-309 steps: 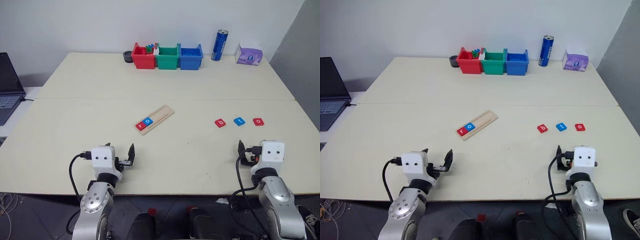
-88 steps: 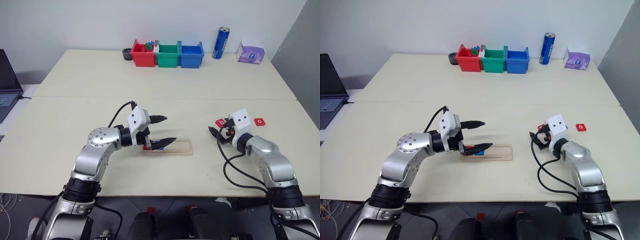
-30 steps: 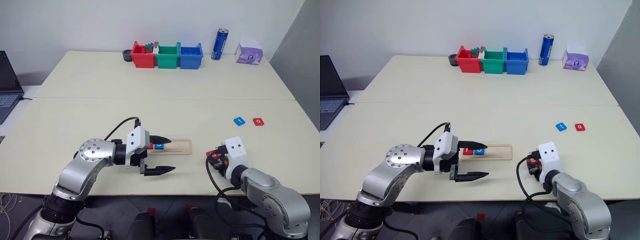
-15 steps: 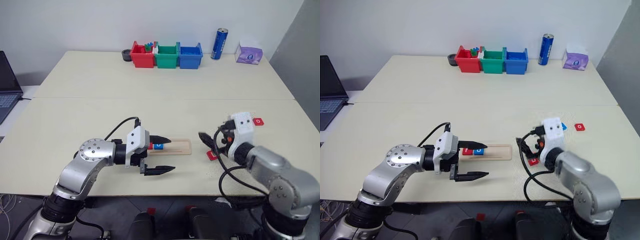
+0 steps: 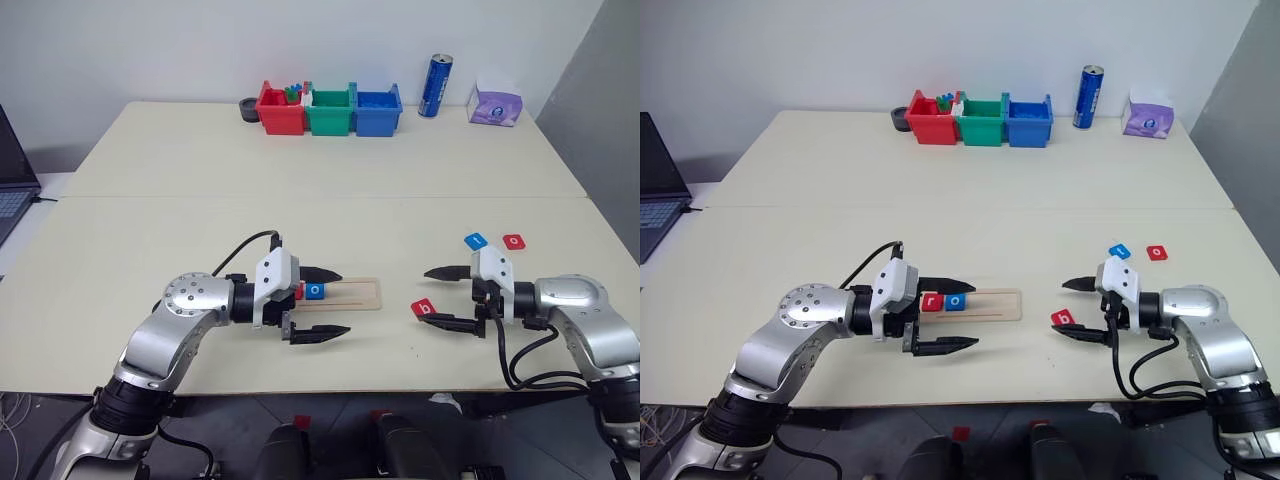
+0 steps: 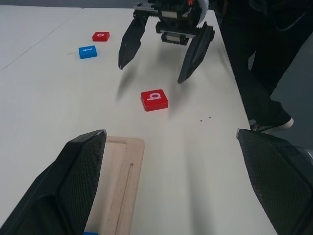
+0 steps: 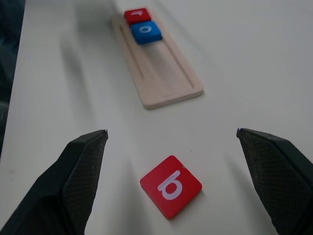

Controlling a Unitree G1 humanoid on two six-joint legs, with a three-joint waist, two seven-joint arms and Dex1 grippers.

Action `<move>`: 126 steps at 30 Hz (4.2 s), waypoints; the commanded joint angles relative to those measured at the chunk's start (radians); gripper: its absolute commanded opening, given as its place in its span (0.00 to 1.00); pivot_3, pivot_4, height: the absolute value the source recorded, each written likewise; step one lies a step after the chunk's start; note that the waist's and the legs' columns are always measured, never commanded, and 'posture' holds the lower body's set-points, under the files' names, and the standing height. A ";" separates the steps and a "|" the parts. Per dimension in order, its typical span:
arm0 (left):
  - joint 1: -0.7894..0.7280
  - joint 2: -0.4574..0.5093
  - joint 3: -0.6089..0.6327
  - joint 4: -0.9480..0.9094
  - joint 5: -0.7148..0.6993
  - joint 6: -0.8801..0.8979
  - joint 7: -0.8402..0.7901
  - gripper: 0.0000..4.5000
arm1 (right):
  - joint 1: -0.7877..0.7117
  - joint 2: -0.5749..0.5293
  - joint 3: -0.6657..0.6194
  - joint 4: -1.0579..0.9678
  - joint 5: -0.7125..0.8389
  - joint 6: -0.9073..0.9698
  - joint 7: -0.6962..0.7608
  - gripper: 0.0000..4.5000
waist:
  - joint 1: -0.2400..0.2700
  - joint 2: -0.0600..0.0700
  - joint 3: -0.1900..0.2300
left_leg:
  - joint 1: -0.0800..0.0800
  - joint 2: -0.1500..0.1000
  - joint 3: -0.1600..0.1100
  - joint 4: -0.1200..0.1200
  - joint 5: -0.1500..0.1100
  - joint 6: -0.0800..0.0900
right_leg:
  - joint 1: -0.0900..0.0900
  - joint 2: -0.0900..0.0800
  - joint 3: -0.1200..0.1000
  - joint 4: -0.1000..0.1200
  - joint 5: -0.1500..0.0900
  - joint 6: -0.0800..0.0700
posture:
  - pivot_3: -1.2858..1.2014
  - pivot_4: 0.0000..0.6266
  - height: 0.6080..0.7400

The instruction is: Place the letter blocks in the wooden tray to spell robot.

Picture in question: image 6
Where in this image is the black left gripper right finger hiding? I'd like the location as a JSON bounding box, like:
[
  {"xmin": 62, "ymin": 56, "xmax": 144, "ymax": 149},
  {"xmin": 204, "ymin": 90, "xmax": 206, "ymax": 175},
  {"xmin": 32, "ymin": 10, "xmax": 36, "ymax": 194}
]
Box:
[{"xmin": 236, "ymin": 128, "xmax": 313, "ymax": 235}]

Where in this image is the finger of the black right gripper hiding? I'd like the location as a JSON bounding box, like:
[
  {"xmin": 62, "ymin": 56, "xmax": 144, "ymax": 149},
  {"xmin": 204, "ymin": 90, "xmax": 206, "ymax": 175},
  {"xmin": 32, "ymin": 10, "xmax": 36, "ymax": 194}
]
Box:
[
  {"xmin": 177, "ymin": 22, "xmax": 216, "ymax": 85},
  {"xmin": 118, "ymin": 14, "xmax": 148, "ymax": 71}
]

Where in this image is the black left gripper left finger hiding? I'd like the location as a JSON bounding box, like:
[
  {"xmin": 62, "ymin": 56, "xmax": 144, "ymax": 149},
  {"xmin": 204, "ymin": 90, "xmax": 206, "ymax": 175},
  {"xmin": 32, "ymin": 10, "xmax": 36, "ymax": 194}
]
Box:
[{"xmin": 0, "ymin": 129, "xmax": 108, "ymax": 235}]

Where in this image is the red letter o block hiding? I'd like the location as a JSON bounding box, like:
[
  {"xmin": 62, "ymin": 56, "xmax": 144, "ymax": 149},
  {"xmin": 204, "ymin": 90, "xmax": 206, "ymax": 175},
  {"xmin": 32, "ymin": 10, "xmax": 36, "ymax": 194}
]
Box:
[{"xmin": 91, "ymin": 31, "xmax": 111, "ymax": 43}]

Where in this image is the blue letter t block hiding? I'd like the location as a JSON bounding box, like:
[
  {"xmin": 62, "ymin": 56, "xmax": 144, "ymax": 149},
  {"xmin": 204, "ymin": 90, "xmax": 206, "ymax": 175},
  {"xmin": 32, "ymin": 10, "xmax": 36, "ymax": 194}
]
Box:
[{"xmin": 78, "ymin": 45, "xmax": 98, "ymax": 60}]

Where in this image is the red letter b block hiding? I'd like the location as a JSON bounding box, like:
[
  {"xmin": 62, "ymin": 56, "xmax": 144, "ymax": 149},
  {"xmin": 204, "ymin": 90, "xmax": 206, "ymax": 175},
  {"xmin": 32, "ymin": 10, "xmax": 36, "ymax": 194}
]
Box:
[{"xmin": 140, "ymin": 89, "xmax": 169, "ymax": 113}]

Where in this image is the wooden letter tray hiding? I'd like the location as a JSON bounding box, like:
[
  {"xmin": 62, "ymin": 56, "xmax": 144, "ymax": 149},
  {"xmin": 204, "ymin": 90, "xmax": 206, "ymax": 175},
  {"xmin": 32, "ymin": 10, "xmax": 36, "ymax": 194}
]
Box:
[{"xmin": 84, "ymin": 136, "xmax": 145, "ymax": 235}]

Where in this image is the person in black trousers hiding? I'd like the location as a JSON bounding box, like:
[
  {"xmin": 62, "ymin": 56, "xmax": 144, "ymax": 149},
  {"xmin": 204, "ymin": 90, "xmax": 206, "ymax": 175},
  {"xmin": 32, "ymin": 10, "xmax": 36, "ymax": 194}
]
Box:
[{"xmin": 214, "ymin": 0, "xmax": 313, "ymax": 128}]

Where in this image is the black shoe with white sole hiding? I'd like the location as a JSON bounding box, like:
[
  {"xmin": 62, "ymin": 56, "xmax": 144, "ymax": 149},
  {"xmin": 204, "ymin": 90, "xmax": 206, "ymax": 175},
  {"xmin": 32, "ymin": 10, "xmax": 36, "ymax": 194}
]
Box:
[{"xmin": 248, "ymin": 117, "xmax": 294, "ymax": 134}]

